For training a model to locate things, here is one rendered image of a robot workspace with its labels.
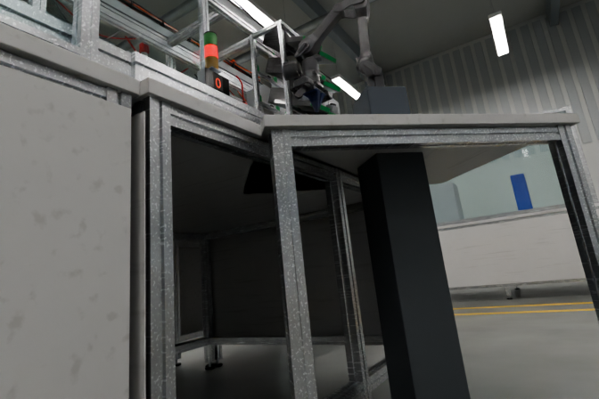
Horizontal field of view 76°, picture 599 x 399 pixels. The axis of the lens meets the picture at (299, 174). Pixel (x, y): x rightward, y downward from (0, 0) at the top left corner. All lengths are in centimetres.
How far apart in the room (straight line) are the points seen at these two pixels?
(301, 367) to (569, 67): 980
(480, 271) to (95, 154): 469
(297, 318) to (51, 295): 46
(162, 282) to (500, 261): 456
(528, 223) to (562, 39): 629
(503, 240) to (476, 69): 620
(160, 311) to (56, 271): 17
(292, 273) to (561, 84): 960
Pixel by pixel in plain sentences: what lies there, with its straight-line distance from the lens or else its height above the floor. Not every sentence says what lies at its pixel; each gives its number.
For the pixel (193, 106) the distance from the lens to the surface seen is 80.
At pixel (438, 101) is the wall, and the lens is 1040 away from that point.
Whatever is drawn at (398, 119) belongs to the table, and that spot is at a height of 84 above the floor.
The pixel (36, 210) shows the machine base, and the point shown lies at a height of 61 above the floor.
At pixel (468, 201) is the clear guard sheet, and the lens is 510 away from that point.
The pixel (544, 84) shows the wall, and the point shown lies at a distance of 1019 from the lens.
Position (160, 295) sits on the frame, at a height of 49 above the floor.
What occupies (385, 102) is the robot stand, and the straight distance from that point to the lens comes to 129.
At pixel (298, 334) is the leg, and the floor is 38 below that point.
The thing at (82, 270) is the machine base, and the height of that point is 53.
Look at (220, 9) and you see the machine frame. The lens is 251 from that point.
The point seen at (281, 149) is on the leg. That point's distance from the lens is 90.
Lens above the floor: 50
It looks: 15 degrees up
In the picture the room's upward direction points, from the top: 6 degrees counter-clockwise
